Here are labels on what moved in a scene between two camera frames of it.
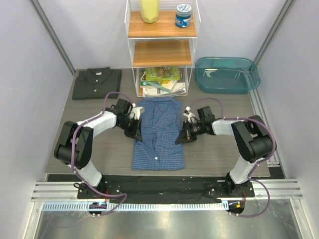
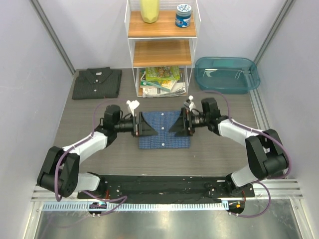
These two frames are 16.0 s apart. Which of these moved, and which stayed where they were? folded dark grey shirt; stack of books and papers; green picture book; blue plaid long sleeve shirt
Moved: blue plaid long sleeve shirt
Stayed: folded dark grey shirt; stack of books and papers; green picture book
